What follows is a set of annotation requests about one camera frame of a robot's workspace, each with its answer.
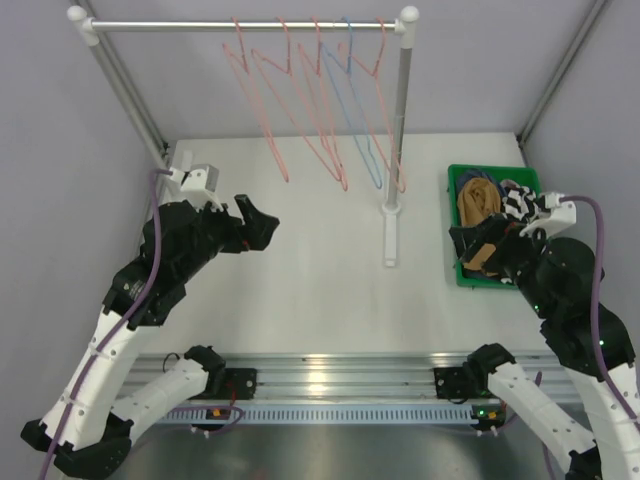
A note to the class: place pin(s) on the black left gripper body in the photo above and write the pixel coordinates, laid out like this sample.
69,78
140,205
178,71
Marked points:
233,231

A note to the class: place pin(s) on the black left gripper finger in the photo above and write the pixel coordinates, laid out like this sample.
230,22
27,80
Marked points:
250,214
259,230

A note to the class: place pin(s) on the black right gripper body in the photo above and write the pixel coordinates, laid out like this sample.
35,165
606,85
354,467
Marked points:
517,253

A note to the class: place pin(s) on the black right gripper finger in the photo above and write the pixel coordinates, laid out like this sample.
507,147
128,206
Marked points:
471,264
463,237

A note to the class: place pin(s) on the brown tank top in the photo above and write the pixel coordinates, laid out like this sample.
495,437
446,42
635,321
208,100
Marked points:
476,201

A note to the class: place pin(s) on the pink wire hanger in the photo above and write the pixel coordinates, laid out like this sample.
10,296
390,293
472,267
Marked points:
243,74
391,161
321,110
286,82

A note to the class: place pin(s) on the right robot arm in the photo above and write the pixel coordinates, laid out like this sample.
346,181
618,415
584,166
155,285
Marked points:
555,275

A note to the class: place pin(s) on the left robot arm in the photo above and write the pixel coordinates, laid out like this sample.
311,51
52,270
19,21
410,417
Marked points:
90,431

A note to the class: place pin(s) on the black white striped garment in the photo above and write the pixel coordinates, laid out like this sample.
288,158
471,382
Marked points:
519,202

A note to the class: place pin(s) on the dark blue garment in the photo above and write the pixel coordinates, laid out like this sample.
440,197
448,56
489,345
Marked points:
471,174

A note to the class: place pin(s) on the green plastic bin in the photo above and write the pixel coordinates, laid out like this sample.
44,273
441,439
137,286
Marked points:
522,175

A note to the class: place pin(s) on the silver white clothes rack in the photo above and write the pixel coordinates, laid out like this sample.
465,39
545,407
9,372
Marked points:
94,34

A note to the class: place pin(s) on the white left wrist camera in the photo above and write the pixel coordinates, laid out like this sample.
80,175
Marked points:
197,187

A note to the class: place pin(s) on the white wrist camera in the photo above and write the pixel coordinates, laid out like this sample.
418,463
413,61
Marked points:
558,214
197,187

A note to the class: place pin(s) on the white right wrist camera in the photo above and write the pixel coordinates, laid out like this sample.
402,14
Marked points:
558,214

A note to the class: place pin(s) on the aluminium mounting rail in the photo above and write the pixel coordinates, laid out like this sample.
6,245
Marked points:
351,377

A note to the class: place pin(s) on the blue wire hanger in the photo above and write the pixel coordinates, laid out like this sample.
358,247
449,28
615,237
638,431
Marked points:
355,130

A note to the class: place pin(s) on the slotted grey cable duct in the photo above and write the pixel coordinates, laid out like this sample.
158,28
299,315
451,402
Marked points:
341,414

